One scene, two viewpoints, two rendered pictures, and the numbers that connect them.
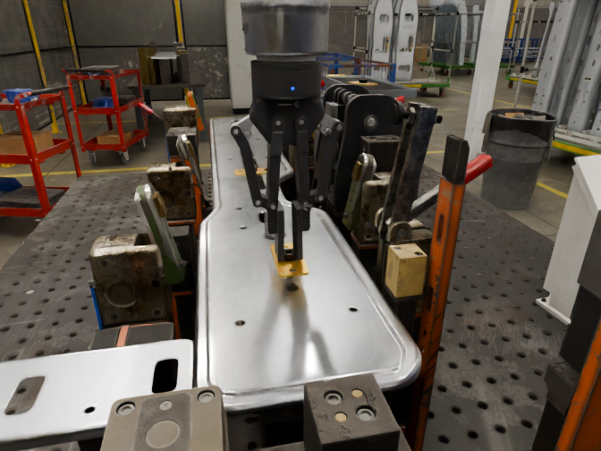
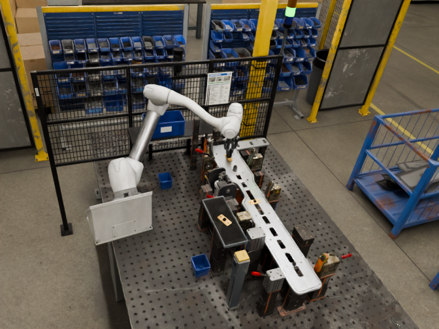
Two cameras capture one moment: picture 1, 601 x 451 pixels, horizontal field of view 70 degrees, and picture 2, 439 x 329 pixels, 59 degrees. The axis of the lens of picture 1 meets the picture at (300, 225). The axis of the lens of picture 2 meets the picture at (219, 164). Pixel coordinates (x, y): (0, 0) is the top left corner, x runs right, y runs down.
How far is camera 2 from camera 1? 3.18 m
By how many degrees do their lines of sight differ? 116
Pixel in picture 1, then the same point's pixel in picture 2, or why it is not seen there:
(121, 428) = not seen: hidden behind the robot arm
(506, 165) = not seen: outside the picture
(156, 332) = (244, 154)
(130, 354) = (243, 147)
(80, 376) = (247, 145)
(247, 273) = (235, 160)
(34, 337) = (298, 207)
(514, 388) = (174, 200)
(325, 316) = (220, 153)
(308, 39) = not seen: hidden behind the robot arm
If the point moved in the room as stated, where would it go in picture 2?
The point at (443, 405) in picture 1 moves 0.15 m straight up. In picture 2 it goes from (192, 196) to (193, 181)
